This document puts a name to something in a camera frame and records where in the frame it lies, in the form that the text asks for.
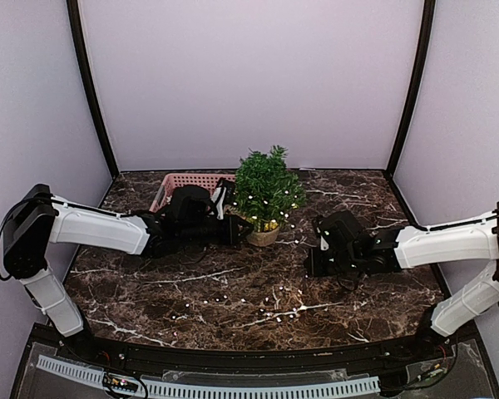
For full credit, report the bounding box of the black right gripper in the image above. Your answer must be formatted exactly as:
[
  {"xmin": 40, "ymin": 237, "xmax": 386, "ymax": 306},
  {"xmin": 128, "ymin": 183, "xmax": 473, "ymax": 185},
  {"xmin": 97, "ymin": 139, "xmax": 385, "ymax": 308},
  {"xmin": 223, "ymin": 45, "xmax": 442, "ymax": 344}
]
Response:
[{"xmin": 304, "ymin": 246, "xmax": 362, "ymax": 277}]

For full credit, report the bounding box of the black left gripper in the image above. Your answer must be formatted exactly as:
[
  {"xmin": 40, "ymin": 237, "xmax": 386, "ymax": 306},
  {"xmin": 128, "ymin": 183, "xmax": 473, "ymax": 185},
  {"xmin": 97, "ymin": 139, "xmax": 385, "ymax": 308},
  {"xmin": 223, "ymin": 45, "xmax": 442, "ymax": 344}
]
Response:
[{"xmin": 180, "ymin": 214, "xmax": 254, "ymax": 247}]

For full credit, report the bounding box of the small green christmas tree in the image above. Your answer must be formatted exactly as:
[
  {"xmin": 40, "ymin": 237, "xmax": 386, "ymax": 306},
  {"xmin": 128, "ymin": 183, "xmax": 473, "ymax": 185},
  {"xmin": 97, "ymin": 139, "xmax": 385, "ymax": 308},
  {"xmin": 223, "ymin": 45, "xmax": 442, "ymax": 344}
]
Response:
[{"xmin": 235, "ymin": 145, "xmax": 306, "ymax": 233}]

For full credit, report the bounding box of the fairy light string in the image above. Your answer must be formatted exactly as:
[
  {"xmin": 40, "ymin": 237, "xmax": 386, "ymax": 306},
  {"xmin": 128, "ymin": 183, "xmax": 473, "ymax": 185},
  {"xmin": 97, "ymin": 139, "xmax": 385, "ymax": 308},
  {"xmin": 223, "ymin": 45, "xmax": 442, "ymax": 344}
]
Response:
[{"xmin": 170, "ymin": 179, "xmax": 333, "ymax": 321}]

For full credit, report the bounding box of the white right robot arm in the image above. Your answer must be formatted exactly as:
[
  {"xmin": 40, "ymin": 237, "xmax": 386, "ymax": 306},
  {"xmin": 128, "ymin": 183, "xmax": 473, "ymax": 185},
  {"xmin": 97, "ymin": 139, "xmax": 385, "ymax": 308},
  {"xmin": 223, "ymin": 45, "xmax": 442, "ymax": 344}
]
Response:
[{"xmin": 304, "ymin": 202, "xmax": 499, "ymax": 361}]

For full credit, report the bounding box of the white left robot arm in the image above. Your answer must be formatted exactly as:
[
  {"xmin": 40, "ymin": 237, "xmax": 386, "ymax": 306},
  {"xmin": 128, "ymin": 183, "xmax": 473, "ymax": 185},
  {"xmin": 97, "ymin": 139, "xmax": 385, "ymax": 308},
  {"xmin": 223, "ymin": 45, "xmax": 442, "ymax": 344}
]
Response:
[{"xmin": 0, "ymin": 181, "xmax": 254, "ymax": 362}]

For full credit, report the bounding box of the beige tree pot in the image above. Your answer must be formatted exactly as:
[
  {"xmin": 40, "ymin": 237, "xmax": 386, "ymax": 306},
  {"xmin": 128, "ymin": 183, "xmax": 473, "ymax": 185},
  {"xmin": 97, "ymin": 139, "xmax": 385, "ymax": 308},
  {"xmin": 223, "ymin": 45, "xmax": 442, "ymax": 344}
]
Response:
[{"xmin": 246, "ymin": 221, "xmax": 280, "ymax": 247}]

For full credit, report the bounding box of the pink plastic basket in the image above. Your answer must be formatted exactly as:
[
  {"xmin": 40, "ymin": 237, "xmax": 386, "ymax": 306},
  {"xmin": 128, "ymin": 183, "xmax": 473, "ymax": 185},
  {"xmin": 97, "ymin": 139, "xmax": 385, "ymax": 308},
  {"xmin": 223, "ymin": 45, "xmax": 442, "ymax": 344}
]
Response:
[{"xmin": 149, "ymin": 173, "xmax": 237, "ymax": 214}]

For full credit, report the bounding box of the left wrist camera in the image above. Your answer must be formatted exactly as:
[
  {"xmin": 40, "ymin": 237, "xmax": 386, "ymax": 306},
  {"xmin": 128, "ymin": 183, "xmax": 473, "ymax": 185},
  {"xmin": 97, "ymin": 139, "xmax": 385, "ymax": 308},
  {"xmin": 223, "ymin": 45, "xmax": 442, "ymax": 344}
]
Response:
[{"xmin": 211, "ymin": 178, "xmax": 235, "ymax": 220}]

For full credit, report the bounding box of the white slotted cable duct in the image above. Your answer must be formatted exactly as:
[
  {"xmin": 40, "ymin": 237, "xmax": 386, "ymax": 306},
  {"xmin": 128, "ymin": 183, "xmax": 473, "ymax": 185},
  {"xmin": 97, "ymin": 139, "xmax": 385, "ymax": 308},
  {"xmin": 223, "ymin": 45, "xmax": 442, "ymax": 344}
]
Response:
[{"xmin": 35, "ymin": 356, "xmax": 382, "ymax": 399}]

